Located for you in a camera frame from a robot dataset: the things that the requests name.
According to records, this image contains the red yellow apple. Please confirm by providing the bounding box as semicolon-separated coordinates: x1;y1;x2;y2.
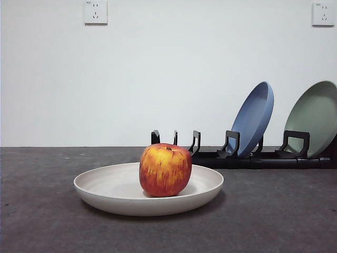
138;143;193;198

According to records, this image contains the cream yellow round plate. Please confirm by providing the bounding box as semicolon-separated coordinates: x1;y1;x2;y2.
73;162;224;217

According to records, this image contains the black plate rack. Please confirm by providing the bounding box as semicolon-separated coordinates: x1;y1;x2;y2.
150;129;332;170

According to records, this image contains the blue round plate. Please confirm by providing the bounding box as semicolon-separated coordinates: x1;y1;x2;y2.
226;81;275;158

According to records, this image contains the green round plate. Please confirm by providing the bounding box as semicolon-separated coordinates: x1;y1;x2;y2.
283;80;337;159

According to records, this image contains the white wall socket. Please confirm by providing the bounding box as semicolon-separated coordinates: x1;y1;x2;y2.
311;2;337;27
84;0;108;26

